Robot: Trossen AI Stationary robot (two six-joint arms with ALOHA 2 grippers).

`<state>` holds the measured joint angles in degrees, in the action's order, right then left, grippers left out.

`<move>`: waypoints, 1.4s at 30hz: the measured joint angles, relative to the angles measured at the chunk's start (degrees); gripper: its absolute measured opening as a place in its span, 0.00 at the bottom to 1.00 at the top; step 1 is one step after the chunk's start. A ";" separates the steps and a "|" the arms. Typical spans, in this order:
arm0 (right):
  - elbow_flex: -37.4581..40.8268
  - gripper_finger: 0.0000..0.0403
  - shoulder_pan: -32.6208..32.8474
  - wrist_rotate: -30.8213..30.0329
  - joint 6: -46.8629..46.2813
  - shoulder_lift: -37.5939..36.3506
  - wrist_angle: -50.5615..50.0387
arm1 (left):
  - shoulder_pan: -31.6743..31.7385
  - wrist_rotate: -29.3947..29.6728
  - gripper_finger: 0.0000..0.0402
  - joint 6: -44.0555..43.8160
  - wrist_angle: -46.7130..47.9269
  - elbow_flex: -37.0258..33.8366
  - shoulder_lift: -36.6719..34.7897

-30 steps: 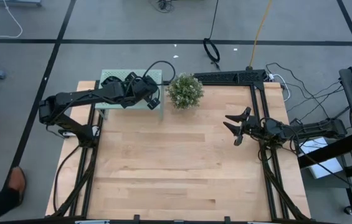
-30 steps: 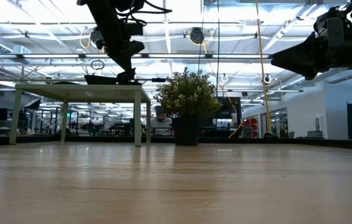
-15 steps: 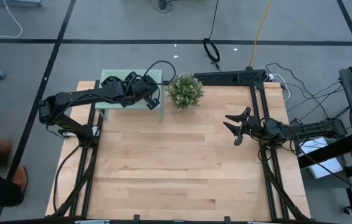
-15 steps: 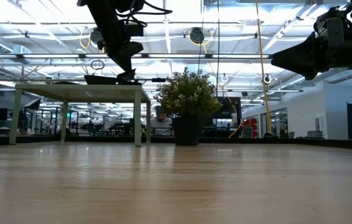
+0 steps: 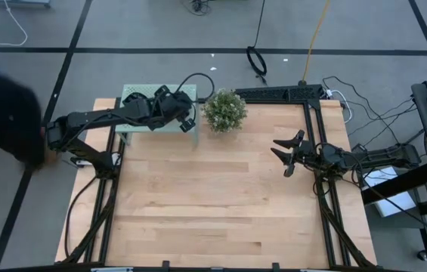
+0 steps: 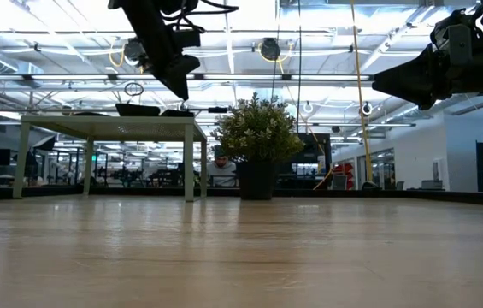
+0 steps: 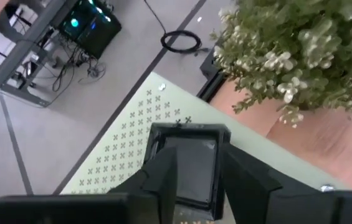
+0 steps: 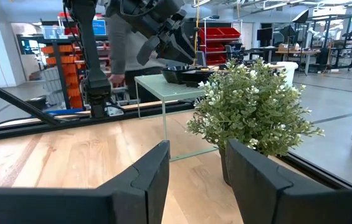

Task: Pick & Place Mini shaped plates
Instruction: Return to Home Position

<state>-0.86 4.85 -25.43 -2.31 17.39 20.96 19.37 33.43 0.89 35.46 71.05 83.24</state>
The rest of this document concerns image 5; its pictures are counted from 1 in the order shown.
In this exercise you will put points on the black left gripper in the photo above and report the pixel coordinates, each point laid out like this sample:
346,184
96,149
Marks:
177,106

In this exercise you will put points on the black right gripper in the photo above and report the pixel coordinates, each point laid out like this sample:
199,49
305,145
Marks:
308,155

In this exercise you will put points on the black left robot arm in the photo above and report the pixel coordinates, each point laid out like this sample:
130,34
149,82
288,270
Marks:
96,117

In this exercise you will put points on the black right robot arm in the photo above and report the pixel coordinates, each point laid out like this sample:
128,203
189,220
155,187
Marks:
387,158

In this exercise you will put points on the green potted plant black pot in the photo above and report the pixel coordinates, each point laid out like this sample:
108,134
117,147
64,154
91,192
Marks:
224,111

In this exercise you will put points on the mint green perforated side table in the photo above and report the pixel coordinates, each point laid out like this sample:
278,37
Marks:
130,127

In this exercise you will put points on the small black box device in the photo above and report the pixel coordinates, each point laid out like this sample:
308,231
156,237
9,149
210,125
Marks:
358,149

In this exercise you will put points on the black edge clamp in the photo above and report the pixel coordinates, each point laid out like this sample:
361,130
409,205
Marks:
166,265
273,266

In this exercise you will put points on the black desk crossbar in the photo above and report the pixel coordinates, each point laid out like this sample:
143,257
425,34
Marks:
398,184

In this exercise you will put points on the white box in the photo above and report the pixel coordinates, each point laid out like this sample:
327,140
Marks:
394,204

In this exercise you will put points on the person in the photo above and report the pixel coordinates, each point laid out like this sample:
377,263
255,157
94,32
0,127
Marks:
5,117

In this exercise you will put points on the black caster wheel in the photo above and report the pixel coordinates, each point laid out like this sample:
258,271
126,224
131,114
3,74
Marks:
422,256

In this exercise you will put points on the grey metal cart base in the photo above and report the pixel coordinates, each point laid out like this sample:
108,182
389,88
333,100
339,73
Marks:
18,4

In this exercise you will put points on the black metal rig frame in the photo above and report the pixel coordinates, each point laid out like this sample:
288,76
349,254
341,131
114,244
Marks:
273,93

